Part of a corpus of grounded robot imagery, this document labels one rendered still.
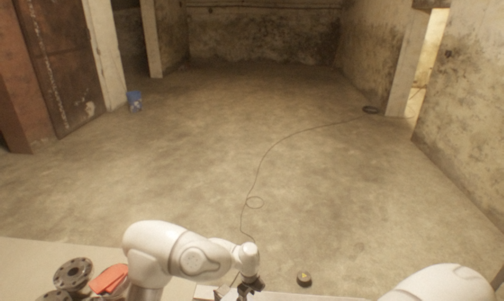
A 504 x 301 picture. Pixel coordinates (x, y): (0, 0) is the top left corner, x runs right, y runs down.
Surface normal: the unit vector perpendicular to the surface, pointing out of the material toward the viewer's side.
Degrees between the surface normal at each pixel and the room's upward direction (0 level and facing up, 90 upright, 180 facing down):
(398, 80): 90
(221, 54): 90
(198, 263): 41
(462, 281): 4
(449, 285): 6
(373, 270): 0
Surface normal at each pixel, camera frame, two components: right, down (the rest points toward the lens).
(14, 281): 0.02, -0.89
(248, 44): -0.09, 0.45
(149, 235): -0.15, -0.66
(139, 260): -0.32, -0.19
